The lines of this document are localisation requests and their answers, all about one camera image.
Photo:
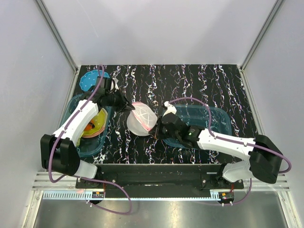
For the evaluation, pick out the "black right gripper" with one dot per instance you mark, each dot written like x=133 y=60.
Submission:
x=157 y=131

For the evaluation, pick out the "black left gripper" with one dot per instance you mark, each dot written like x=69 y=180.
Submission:
x=124 y=105

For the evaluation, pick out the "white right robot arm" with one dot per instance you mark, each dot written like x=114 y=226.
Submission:
x=259 y=157

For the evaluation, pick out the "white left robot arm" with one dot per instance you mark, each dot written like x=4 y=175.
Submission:
x=58 y=150

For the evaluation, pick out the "orange mug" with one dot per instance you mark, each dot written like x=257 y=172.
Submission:
x=90 y=126

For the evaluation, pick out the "blue dotted plate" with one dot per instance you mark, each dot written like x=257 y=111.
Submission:
x=88 y=79

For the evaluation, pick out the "left teal plastic bin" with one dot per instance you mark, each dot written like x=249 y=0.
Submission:
x=90 y=142

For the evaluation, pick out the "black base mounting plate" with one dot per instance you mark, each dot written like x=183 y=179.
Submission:
x=159 y=180

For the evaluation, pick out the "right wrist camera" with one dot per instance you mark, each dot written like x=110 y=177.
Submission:
x=169 y=108

